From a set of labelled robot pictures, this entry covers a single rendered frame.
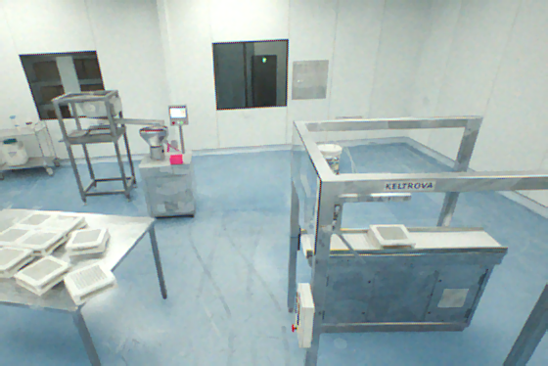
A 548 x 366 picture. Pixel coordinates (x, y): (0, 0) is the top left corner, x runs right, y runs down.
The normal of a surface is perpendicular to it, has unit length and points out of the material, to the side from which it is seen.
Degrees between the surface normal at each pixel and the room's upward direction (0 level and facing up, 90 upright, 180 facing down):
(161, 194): 91
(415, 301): 90
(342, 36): 90
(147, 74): 90
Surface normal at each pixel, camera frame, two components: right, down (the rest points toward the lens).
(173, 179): 0.09, 0.51
